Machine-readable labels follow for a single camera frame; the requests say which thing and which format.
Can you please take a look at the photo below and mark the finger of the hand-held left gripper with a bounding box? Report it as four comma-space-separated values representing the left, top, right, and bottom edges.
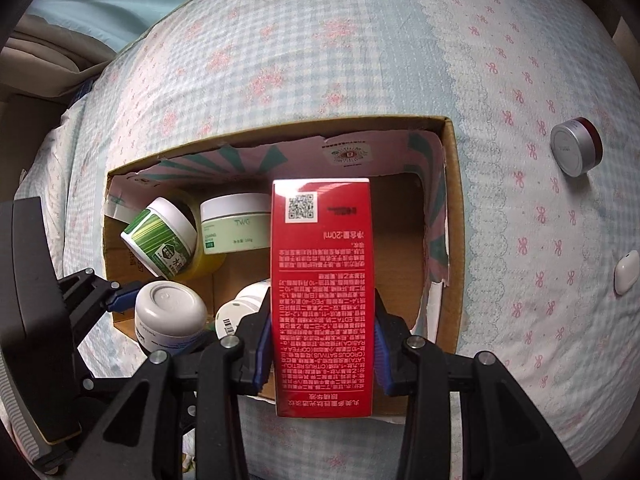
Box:
56, 268, 147, 331
74, 349, 151, 401

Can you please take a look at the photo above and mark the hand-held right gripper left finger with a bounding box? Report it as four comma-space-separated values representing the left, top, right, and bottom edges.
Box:
80, 304, 275, 480

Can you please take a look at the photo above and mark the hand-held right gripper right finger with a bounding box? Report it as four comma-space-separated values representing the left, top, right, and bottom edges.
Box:
371, 289, 582, 480

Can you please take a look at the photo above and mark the white jar with dark base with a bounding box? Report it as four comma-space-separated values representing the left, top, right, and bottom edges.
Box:
134, 281, 209, 356

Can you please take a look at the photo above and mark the white plastic bottle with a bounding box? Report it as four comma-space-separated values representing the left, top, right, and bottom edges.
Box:
214, 282, 273, 341

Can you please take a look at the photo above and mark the green striped white-lid jar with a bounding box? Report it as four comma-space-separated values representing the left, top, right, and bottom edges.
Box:
121, 197, 199, 279

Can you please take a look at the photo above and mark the red carton box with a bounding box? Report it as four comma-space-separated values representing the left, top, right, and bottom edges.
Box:
270, 177, 377, 419

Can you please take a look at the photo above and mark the yellow tape roll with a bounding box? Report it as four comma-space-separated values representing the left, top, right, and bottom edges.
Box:
172, 190, 228, 281

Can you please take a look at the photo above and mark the cardboard box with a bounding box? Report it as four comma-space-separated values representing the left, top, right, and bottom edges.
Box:
102, 115, 462, 417

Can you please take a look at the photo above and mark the white jar with green label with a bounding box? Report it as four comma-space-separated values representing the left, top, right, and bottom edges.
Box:
200, 193, 272, 255

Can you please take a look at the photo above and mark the red and silver small jar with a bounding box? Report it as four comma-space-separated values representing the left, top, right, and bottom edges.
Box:
550, 117, 604, 178

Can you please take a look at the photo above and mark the light patterned pillow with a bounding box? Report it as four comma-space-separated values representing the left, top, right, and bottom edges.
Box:
12, 105, 108, 281

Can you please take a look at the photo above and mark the beige padded headboard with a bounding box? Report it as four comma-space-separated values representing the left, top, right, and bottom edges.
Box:
0, 12, 121, 111

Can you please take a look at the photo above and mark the small white oval item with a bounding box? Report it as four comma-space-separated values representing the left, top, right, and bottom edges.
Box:
613, 250, 640, 296

